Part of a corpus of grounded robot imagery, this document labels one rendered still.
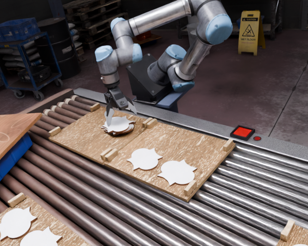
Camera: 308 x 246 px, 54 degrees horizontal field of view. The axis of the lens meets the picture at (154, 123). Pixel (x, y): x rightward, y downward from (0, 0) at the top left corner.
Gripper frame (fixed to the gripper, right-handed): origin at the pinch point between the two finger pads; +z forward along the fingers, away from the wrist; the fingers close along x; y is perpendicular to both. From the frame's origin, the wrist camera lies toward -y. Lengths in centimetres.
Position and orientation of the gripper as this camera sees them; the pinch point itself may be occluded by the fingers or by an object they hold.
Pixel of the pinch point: (123, 121)
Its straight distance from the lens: 142.9
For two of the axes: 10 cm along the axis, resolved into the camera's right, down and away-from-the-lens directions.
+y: -4.9, -3.7, 7.9
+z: 1.7, 8.4, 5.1
